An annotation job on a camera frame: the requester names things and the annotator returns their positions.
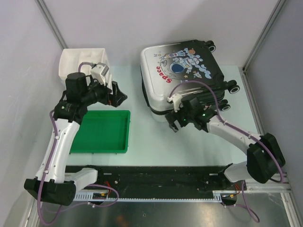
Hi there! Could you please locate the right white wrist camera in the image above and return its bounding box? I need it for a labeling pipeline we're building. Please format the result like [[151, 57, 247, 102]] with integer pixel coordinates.
[[167, 93, 182, 112]]

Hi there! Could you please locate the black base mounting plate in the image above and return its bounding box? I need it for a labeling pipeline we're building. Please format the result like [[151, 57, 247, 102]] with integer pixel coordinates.
[[66, 165, 248, 199]]

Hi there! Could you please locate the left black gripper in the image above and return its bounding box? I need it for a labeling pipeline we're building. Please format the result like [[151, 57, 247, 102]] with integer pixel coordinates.
[[81, 75, 127, 107]]

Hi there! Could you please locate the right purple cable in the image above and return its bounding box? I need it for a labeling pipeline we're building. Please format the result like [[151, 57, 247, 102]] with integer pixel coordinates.
[[170, 79, 288, 224]]

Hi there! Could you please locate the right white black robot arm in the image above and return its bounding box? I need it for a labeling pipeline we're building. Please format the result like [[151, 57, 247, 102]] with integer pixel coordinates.
[[165, 94, 285, 190]]

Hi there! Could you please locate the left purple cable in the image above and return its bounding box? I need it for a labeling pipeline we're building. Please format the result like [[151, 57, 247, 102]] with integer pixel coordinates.
[[35, 61, 120, 225]]

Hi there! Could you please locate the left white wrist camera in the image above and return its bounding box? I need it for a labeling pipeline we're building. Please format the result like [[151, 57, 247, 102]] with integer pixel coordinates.
[[90, 62, 111, 86]]

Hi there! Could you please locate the aluminium frame rail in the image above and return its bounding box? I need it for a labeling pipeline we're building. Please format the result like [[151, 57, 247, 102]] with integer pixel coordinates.
[[244, 174, 292, 193]]

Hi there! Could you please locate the grey slotted cable duct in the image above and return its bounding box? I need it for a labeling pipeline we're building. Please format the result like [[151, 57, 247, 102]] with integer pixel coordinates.
[[73, 190, 222, 202]]

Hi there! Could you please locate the purple cable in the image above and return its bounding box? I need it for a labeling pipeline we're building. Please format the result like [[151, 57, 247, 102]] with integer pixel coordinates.
[[35, 61, 120, 225], [170, 79, 288, 224]]

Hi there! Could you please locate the white stacked drawer organizer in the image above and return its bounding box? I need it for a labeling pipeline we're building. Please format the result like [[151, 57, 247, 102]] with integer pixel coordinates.
[[58, 48, 110, 87]]

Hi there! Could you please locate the space astronaut hardshell suitcase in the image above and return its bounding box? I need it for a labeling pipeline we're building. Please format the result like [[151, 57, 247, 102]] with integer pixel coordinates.
[[140, 40, 240, 122]]

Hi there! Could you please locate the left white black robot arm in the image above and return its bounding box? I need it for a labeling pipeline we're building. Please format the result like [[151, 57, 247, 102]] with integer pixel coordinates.
[[24, 72, 127, 206]]

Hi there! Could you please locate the green plastic tray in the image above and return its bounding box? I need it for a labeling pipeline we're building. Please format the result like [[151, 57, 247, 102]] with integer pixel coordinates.
[[70, 110, 131, 154]]

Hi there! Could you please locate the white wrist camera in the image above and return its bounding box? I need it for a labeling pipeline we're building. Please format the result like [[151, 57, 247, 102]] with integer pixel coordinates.
[[167, 93, 182, 112], [90, 62, 111, 86]]

